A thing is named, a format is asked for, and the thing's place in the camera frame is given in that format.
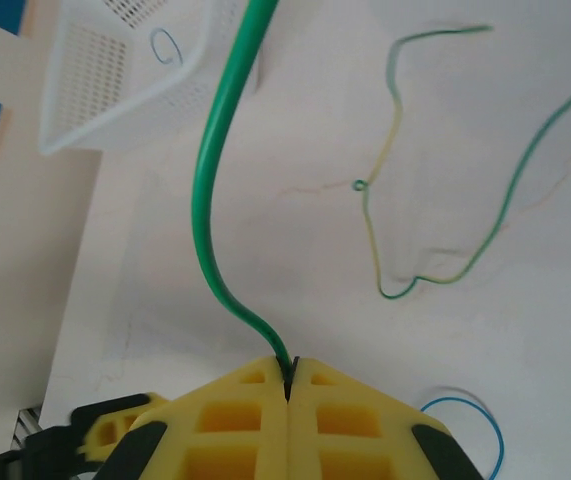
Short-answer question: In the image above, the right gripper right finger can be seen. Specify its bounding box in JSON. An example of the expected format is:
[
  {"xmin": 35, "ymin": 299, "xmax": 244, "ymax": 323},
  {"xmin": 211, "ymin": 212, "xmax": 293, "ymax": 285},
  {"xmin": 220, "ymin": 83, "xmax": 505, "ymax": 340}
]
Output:
[{"xmin": 287, "ymin": 355, "xmax": 487, "ymax": 480}]

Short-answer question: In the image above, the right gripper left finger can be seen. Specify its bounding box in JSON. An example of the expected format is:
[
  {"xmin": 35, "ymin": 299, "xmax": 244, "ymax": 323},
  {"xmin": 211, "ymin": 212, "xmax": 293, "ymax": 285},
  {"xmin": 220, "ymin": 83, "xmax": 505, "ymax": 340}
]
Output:
[{"xmin": 104, "ymin": 354, "xmax": 290, "ymax": 480}]

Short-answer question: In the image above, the white plastic mesh basket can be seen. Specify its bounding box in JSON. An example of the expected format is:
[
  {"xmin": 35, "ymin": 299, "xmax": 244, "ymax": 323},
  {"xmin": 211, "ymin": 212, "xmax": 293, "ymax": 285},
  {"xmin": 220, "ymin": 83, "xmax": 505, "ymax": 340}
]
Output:
[{"xmin": 37, "ymin": 0, "xmax": 246, "ymax": 155}]

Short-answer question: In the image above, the blue cable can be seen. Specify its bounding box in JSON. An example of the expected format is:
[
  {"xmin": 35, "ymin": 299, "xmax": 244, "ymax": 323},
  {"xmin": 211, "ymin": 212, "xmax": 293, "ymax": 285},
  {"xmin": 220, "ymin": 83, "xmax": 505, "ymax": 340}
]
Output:
[
  {"xmin": 418, "ymin": 384, "xmax": 506, "ymax": 480},
  {"xmin": 147, "ymin": 27, "xmax": 187, "ymax": 67}
]

